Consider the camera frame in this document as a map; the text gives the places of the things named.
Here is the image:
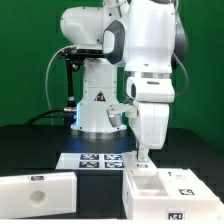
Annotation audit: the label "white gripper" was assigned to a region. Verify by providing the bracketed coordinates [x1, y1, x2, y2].
[129, 101, 169, 162]

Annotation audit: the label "white cabinet body box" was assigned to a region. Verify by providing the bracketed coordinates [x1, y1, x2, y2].
[122, 168, 224, 223]

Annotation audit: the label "white cabinet top block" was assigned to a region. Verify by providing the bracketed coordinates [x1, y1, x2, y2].
[0, 172, 77, 219]

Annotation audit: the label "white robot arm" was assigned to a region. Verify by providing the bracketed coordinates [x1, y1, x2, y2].
[60, 0, 188, 161]

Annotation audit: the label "white marker base sheet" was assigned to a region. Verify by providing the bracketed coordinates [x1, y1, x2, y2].
[56, 153, 125, 170]

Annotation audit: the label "black camera stand pole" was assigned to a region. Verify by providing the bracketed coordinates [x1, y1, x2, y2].
[66, 59, 80, 107]

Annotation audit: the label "black base cables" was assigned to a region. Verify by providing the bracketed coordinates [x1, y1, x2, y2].
[24, 107, 78, 127]

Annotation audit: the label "white L-shaped obstacle frame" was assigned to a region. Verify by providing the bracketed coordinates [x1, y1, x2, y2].
[218, 201, 224, 220]

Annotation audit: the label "grey arm hose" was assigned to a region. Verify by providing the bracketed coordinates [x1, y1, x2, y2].
[171, 53, 190, 98]

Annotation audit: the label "grey camera cable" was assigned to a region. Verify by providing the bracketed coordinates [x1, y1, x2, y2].
[44, 45, 73, 127]

